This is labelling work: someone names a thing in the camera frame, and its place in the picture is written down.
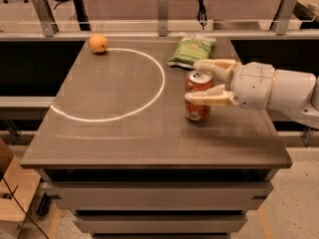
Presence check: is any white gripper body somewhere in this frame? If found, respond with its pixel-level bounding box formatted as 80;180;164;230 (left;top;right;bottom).
231;62;275;110

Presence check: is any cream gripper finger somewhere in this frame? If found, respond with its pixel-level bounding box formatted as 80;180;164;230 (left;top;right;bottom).
184;84;239;106
193;59;240;84

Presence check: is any red coke can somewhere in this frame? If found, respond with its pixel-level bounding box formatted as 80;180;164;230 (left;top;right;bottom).
184;70;214;121

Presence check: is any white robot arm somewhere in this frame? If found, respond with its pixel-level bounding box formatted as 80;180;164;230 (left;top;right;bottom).
184;59;319;128

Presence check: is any green chip bag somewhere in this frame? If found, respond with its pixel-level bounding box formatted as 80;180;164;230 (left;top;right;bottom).
167;35;216;70

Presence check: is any grey cabinet with drawers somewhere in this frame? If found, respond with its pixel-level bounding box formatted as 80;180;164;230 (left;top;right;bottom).
22;39;291;239

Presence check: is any orange fruit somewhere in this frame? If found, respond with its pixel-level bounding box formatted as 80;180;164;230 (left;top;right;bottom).
89;33;109;54

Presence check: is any black table leg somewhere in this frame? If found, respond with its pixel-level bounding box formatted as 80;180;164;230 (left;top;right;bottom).
73;0;91;31

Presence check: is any wooden box at left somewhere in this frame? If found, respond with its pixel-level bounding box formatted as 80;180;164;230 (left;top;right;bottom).
0;139;40;239

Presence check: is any black hanging cable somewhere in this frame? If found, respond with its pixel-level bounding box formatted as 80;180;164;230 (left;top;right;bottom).
194;0;208;31

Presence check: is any right metal bracket post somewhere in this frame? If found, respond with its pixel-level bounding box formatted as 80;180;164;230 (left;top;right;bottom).
273;0;297;36

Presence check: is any metal bracket post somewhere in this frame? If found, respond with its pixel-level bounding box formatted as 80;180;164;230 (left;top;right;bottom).
273;0;297;36
158;0;168;37
31;0;59;37

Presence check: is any middle metal bracket post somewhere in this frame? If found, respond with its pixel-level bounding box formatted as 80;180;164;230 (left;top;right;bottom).
158;0;168;37

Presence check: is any left metal bracket post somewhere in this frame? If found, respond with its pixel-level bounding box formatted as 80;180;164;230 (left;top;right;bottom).
31;0;59;37

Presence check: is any black floor cable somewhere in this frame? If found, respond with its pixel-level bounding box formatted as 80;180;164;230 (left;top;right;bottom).
0;174;51;239

